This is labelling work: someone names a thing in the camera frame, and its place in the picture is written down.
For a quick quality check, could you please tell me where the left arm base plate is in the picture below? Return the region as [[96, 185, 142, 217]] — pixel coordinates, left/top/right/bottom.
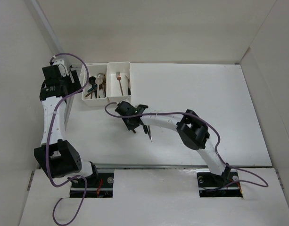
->
[[69, 171, 115, 198]]

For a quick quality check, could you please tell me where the black fork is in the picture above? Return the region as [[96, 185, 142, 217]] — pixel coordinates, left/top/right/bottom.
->
[[143, 125, 148, 134]]

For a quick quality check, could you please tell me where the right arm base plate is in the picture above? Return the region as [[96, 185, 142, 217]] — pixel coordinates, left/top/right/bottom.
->
[[197, 171, 243, 198]]

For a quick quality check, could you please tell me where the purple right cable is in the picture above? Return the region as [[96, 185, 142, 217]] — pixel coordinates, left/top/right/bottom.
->
[[104, 102, 269, 191]]

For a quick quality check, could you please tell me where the black spoon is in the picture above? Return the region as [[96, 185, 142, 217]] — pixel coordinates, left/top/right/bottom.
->
[[87, 76, 97, 93]]

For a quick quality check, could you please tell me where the copper fork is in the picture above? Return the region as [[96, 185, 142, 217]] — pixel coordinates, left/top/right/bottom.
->
[[116, 71, 124, 96]]

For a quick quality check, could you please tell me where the white right bin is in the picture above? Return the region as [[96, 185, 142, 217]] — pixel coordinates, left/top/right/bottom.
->
[[106, 62, 132, 102]]

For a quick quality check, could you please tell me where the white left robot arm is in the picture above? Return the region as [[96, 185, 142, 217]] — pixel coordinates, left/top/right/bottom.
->
[[34, 58, 99, 187]]

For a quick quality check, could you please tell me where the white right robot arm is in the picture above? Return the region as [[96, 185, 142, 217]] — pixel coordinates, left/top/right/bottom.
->
[[115, 101, 230, 187]]

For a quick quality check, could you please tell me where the rose gold slim fork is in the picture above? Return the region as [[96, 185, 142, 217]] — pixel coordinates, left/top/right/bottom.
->
[[125, 75, 131, 96]]

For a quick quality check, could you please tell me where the rose gold spoon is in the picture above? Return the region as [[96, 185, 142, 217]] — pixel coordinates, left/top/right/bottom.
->
[[102, 75, 106, 97]]

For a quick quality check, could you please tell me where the silver fork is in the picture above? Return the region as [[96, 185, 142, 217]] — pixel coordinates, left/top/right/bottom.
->
[[147, 126, 153, 142]]

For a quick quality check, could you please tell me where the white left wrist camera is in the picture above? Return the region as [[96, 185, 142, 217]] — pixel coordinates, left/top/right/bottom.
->
[[52, 58, 69, 77]]

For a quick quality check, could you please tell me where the white bin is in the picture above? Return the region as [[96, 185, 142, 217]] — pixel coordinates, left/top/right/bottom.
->
[[82, 64, 108, 107], [106, 62, 132, 102]]

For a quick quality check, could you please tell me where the white left bin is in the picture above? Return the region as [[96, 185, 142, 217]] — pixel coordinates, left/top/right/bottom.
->
[[82, 64, 108, 107]]

